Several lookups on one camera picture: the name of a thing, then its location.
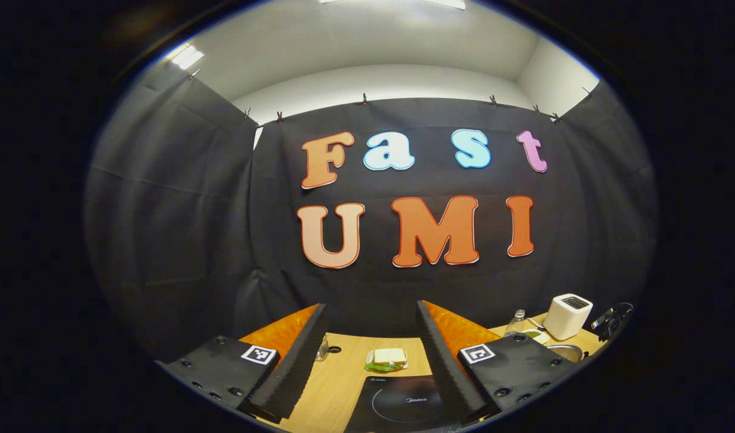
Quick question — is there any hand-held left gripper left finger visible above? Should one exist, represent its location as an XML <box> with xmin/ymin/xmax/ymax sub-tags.
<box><xmin>157</xmin><ymin>302</ymin><xmax>330</xmax><ymax>423</ymax></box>

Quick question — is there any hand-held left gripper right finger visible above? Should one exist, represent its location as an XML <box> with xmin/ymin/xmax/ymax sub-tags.
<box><xmin>416</xmin><ymin>299</ymin><xmax>579</xmax><ymax>425</ymax></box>

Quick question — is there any stainless steel pot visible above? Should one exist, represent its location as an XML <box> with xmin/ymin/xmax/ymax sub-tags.
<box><xmin>545</xmin><ymin>343</ymin><xmax>589</xmax><ymax>364</ymax></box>

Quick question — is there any black induction cooktop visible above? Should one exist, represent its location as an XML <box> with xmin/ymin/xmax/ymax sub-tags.
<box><xmin>343</xmin><ymin>374</ymin><xmax>464</xmax><ymax>433</ymax></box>

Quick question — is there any white box-shaped appliance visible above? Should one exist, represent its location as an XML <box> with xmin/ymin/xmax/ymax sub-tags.
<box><xmin>543</xmin><ymin>293</ymin><xmax>594</xmax><ymax>341</ymax></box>

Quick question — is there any sandwich with lettuce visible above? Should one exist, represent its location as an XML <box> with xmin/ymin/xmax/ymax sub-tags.
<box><xmin>365</xmin><ymin>348</ymin><xmax>409</xmax><ymax>373</ymax></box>

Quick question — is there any black backdrop cloth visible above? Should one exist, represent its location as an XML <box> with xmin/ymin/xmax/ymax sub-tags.
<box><xmin>85</xmin><ymin>63</ymin><xmax>660</xmax><ymax>367</ymax></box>

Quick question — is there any narrow ceiling light panel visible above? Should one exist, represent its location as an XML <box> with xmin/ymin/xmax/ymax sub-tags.
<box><xmin>166</xmin><ymin>45</ymin><xmax>205</xmax><ymax>70</ymax></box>

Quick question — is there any large ceiling light panel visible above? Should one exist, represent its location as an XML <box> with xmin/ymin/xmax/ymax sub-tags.
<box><xmin>319</xmin><ymin>0</ymin><xmax>466</xmax><ymax>10</ymax></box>

